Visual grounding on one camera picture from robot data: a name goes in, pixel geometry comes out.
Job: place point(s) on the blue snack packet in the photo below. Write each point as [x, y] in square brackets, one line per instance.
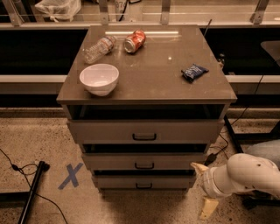
[193, 72]

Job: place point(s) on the black stand leg right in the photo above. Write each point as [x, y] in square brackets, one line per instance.
[250, 138]

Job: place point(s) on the grey middle drawer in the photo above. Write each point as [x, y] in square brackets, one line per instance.
[141, 161]

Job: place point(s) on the grey drawer cabinet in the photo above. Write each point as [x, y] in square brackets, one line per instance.
[151, 87]

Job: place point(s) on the black power adapter with cable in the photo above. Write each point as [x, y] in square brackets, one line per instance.
[211, 158]

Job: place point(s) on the white plastic bag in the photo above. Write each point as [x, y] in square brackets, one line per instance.
[59, 10]

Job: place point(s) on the crushed orange soda can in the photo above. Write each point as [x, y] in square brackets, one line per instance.
[134, 41]

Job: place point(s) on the black stand leg left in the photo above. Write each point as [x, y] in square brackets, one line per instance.
[42, 167]

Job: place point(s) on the white bowl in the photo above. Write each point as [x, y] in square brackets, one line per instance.
[99, 79]

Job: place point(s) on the grey drawer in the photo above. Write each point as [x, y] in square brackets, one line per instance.
[141, 161]
[145, 131]
[143, 182]

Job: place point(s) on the metal railing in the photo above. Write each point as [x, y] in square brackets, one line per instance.
[213, 13]

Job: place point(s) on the grey bottom drawer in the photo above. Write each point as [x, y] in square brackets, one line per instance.
[143, 182]

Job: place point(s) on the clear plastic water bottle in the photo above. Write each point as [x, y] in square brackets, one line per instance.
[99, 49]

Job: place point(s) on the grey top drawer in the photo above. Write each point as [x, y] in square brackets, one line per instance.
[145, 131]

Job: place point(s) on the blue tape cross mark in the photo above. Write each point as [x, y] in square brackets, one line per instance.
[71, 177]

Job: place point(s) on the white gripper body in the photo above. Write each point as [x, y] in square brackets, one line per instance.
[208, 182]

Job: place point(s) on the black stand leg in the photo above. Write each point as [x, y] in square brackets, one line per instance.
[42, 167]
[250, 138]

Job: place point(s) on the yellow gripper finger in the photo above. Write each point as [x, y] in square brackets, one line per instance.
[199, 168]
[208, 207]

